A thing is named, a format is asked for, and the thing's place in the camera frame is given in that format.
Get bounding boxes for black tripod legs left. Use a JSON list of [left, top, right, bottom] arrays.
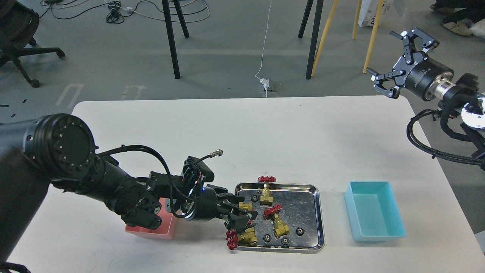
[[162, 0, 189, 79]]

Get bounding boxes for pink plastic box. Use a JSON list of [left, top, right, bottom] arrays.
[[125, 197, 179, 240]]

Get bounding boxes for yellow wooden legs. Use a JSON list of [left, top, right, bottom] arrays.
[[311, 0, 385, 77]]

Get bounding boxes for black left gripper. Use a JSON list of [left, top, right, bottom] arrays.
[[187, 185, 258, 232]]

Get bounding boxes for small black gear bottom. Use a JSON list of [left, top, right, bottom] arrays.
[[280, 237, 290, 248]]

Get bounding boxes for white power adapter with cable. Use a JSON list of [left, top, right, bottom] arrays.
[[255, 0, 272, 96]]

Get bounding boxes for person's beige shoe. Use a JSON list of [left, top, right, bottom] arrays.
[[442, 20, 473, 37]]

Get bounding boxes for black office chair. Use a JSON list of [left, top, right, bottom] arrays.
[[0, 0, 65, 88]]

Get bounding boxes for small black gear bottom-centre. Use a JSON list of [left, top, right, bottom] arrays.
[[263, 234, 272, 243]]

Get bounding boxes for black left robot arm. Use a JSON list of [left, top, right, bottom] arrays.
[[0, 113, 258, 273]]

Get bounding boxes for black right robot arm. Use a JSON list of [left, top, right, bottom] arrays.
[[366, 28, 485, 169]]

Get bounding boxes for black stand legs centre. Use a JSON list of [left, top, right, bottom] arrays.
[[298, 0, 324, 80]]

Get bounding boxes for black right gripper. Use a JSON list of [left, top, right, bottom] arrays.
[[366, 27, 454, 101]]

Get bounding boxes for stainless steel tray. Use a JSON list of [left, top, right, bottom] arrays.
[[235, 182, 324, 253]]

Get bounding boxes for brass valve top red handle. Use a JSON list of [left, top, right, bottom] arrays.
[[257, 176, 277, 206]]

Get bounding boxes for black cables on floor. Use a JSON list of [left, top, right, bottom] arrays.
[[40, 0, 211, 24]]

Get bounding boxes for light blue plastic box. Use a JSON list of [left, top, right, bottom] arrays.
[[344, 181, 407, 242]]

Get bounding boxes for small black gear right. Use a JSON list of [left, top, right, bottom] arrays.
[[296, 227, 305, 236]]

